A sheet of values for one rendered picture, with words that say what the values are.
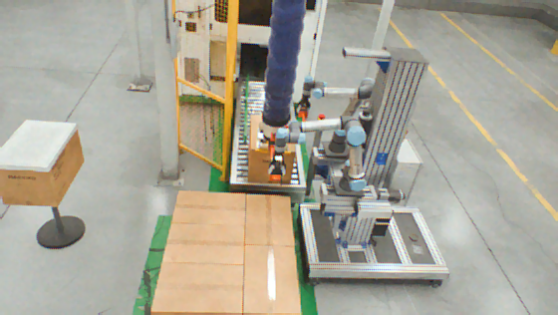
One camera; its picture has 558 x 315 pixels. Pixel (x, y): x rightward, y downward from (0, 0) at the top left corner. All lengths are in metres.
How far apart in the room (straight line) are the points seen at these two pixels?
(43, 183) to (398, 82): 2.69
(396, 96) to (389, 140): 0.37
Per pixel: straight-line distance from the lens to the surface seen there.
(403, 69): 2.96
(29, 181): 3.61
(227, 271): 3.16
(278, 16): 2.88
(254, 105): 5.09
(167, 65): 4.00
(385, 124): 3.14
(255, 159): 3.67
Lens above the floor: 3.03
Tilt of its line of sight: 36 degrees down
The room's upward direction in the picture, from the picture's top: 8 degrees clockwise
